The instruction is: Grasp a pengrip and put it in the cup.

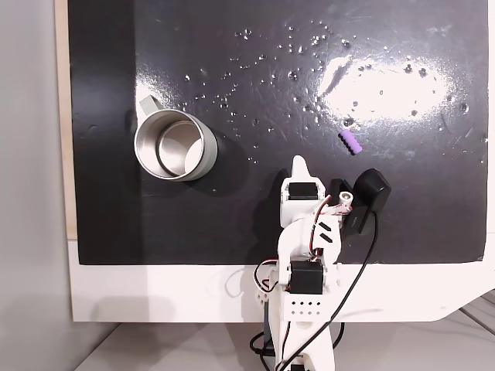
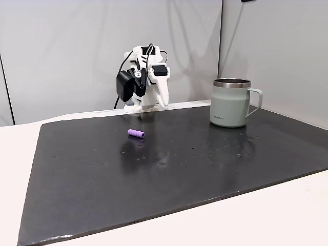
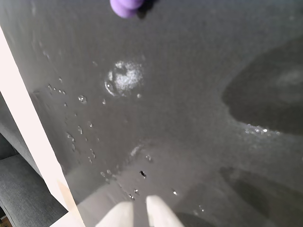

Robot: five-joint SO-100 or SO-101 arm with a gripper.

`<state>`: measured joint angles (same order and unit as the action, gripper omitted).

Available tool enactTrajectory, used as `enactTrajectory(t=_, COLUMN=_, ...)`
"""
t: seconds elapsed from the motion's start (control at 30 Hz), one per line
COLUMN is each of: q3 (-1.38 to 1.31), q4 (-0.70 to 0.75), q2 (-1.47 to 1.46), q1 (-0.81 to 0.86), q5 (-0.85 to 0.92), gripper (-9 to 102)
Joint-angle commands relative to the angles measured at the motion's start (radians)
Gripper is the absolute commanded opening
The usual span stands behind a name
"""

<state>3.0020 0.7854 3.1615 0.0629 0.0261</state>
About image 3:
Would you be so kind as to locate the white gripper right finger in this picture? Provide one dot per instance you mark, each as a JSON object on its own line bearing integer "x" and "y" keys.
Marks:
{"x": 161, "y": 215}

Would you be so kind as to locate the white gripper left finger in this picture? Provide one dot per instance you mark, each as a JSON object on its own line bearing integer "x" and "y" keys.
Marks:
{"x": 117, "y": 216}

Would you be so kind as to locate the purple pen grip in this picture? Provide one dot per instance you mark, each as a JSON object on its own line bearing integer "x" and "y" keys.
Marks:
{"x": 125, "y": 7}

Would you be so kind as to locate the black glossy mat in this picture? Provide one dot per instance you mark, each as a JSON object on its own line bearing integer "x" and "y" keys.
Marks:
{"x": 170, "y": 99}

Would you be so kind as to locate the white base board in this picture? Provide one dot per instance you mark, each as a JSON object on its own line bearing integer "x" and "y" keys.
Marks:
{"x": 30, "y": 127}

